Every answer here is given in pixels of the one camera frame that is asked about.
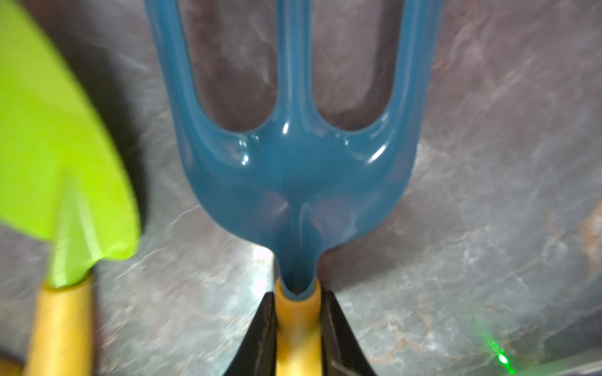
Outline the green trowel yellow handle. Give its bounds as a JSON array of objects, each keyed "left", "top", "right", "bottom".
[{"left": 1, "top": 1, "right": 141, "bottom": 375}]

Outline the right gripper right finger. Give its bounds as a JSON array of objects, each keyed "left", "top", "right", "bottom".
[{"left": 321, "top": 289, "right": 376, "bottom": 376}]

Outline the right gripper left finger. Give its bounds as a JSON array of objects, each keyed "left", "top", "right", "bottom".
[{"left": 224, "top": 292, "right": 277, "bottom": 376}]

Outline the blue fork yellow handle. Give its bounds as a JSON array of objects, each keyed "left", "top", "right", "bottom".
[{"left": 146, "top": 1, "right": 443, "bottom": 375}]

